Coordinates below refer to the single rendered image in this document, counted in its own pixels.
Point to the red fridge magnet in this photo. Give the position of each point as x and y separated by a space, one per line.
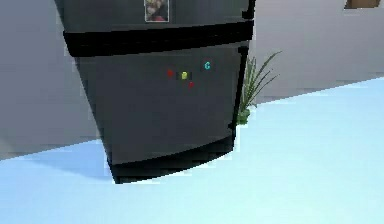
191 85
170 73

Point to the yellow fridge magnet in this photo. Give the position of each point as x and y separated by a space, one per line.
184 75

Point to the cyan fridge magnet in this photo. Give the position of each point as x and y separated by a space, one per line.
207 65

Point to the dark grey fridge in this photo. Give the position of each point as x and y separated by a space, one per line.
140 110

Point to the green house plant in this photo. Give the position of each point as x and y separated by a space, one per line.
250 83

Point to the photo on fridge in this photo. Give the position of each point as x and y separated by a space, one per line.
156 10

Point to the brown wooden cupboard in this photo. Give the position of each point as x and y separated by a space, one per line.
362 3

